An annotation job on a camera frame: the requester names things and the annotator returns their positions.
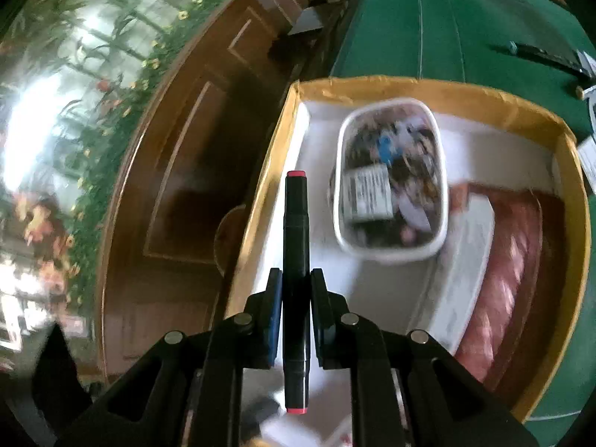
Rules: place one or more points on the clear plastic sticker container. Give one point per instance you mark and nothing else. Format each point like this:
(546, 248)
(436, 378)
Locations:
(391, 181)

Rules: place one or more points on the black marker with pink ends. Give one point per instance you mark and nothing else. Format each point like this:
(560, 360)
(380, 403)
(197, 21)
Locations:
(297, 242)

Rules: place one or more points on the black pen with teal cap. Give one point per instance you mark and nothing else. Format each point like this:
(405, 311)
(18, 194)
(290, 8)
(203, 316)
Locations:
(549, 56)

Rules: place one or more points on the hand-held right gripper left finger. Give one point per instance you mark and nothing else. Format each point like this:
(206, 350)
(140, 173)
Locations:
(274, 321)

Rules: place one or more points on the red packet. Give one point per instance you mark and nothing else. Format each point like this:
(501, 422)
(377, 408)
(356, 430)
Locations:
(507, 288)

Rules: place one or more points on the floral wall mural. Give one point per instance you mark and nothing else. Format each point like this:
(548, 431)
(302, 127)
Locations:
(70, 102)

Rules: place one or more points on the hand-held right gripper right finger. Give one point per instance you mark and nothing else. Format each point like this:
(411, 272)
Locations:
(319, 321)

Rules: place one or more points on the cardboard box with white lining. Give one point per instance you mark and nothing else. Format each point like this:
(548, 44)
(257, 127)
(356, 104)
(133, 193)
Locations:
(575, 242)

